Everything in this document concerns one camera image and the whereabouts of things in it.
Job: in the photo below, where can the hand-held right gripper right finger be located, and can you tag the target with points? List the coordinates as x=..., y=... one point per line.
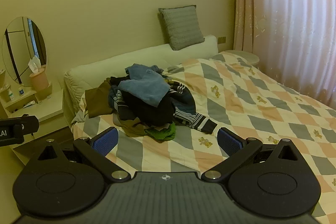
x=229, y=144

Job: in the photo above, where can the blue denim pants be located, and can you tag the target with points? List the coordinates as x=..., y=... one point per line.
x=144, y=82

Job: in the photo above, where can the beige desktop organizer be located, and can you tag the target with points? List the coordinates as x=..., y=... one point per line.
x=39, y=94

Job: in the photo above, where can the white padded headboard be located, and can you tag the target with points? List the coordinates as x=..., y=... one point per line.
x=105, y=66

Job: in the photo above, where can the pile of dark clothes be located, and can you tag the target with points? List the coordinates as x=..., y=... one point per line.
x=189, y=106

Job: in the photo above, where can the oval mirror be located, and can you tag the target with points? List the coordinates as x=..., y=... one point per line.
x=23, y=50

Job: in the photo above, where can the small white bottle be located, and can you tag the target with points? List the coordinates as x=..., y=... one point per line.
x=21, y=92
x=10, y=95

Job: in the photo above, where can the grey striped cushion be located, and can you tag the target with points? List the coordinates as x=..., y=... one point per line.
x=181, y=27

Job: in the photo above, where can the pink curtain panel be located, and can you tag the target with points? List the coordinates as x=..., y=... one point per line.
x=242, y=3

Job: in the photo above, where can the black garment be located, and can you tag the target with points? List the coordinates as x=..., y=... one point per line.
x=149, y=111

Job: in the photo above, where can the white sheer curtain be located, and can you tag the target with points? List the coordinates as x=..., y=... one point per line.
x=296, y=16

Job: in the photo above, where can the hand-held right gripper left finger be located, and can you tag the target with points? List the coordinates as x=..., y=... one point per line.
x=106, y=142

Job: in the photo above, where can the white vanity table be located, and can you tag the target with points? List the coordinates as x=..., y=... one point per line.
x=51, y=108

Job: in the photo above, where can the pink round tissue box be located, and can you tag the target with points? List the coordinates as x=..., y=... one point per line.
x=39, y=79

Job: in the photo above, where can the round white side table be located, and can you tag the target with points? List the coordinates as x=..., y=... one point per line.
x=246, y=56

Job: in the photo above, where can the bed with checkered quilt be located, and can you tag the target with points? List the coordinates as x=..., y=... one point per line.
x=236, y=98

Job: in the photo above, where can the olive garment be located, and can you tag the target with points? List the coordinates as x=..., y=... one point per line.
x=134, y=129

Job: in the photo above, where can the green garment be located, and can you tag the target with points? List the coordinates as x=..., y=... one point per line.
x=162, y=133

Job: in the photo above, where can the white tube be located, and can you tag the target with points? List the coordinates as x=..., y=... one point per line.
x=29, y=104

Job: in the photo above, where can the beige wall socket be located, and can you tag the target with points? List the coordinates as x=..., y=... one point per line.
x=222, y=39

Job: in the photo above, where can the brown garment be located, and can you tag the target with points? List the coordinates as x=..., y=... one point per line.
x=97, y=100

